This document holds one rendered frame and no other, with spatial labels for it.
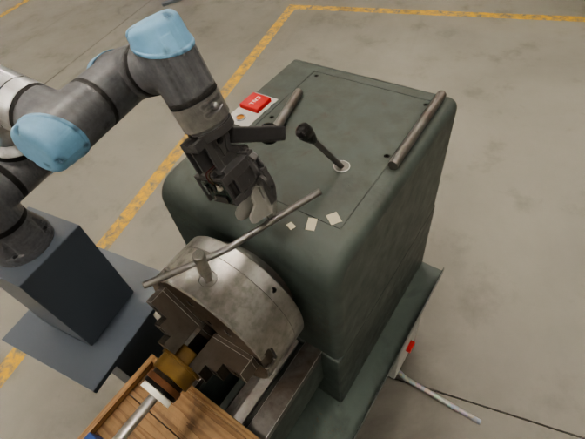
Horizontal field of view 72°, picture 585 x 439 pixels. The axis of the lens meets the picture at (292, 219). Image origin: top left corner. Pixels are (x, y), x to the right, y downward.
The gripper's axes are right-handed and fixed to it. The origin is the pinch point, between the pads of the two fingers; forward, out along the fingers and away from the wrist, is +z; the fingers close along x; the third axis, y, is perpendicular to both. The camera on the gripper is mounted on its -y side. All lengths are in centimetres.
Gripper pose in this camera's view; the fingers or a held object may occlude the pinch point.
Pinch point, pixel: (271, 213)
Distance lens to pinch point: 72.3
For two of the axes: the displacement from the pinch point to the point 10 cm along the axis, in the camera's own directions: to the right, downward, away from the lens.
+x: 7.4, 1.5, -6.6
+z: 3.7, 7.3, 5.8
